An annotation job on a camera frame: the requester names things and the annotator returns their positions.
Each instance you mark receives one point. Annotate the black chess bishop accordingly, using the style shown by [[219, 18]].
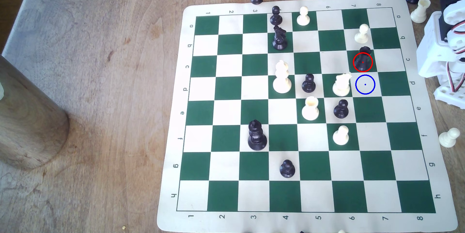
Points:
[[364, 57]]

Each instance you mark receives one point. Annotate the green and white chess mat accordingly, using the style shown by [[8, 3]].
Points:
[[254, 189]]

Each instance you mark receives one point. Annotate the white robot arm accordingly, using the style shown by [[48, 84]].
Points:
[[430, 55]]

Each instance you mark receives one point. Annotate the white chess pawn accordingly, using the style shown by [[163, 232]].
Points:
[[448, 138], [303, 18], [361, 36], [340, 137]]

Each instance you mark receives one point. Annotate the white chess knight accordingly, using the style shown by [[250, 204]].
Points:
[[340, 86]]

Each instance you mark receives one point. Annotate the black chess knight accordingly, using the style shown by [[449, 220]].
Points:
[[279, 40]]

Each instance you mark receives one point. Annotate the white chess rook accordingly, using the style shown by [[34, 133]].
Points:
[[420, 12], [310, 111]]

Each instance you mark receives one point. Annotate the tall white chess queen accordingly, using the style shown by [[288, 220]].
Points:
[[282, 80]]

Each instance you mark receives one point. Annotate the tall black chess king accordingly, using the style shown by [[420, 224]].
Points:
[[257, 139]]

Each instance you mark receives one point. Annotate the round wooden post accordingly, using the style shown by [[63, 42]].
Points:
[[29, 124]]

